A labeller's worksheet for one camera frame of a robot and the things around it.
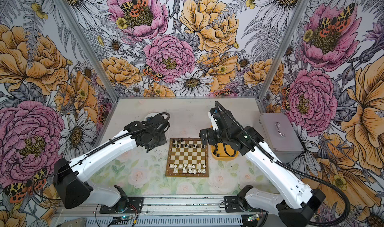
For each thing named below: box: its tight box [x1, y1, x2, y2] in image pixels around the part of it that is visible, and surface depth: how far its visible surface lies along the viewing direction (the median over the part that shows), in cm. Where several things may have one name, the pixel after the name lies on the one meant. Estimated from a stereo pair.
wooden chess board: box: [165, 138, 209, 177], surface depth 91 cm
